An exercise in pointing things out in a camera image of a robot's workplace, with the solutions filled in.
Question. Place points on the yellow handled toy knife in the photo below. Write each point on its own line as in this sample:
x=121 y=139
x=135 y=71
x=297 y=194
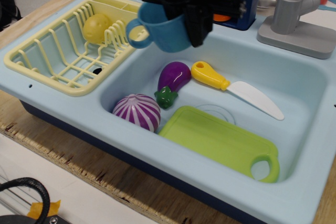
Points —
x=204 y=73

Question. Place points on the orange toy carrot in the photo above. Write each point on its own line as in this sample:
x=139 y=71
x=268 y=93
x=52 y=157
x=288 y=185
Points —
x=221 y=18

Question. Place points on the grey toy faucet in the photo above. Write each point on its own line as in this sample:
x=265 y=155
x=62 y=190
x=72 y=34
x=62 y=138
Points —
x=285 y=30

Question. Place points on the light blue toy sink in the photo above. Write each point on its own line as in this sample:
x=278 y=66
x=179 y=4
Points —
x=303 y=87

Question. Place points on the blue plastic cup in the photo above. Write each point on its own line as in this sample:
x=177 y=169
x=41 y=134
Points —
x=169 y=35

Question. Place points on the purple striped toy onion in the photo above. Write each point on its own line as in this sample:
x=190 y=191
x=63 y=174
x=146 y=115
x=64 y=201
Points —
x=140 y=110

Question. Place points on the green plastic cutting board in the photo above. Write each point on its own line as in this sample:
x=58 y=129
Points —
x=221 y=141

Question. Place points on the black backpack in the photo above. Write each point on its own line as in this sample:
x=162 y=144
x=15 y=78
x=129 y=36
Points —
x=9 y=12

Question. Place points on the purple toy eggplant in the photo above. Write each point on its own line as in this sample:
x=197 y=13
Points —
x=173 y=77

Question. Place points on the yellow toy potato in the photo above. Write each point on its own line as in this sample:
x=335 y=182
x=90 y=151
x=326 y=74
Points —
x=94 y=28

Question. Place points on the cream yellow drying rack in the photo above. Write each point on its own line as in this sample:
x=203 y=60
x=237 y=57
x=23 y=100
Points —
x=59 y=56

